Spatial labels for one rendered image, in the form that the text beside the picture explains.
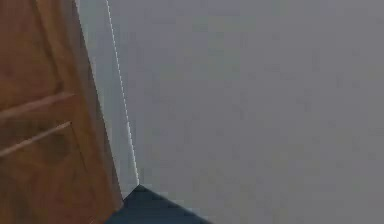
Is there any brown wooden room door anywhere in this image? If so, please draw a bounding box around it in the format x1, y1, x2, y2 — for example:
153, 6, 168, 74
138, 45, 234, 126
0, 0, 125, 224

